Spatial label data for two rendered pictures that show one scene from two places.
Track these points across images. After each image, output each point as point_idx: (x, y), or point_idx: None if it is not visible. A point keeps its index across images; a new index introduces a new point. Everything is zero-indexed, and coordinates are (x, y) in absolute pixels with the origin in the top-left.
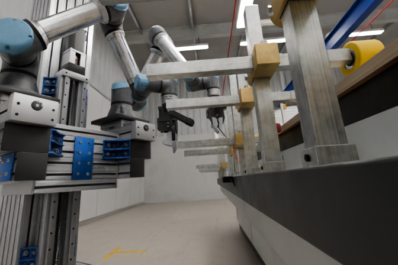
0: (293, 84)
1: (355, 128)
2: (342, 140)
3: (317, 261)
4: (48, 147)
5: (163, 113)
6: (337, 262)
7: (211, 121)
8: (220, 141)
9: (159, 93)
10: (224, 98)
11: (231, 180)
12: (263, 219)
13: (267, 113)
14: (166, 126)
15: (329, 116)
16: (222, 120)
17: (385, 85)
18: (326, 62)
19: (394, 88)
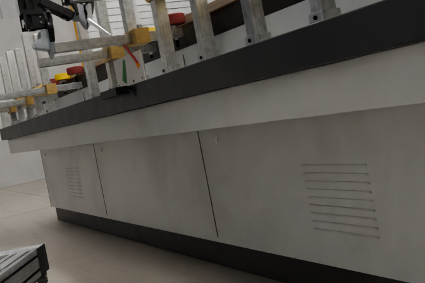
0: None
1: (266, 20)
2: (264, 30)
3: (250, 101)
4: None
5: (29, 2)
6: (261, 91)
7: (76, 11)
8: (112, 39)
9: None
10: None
11: (129, 90)
12: (191, 112)
13: (203, 10)
14: (38, 23)
15: (259, 18)
16: (92, 9)
17: None
18: None
19: None
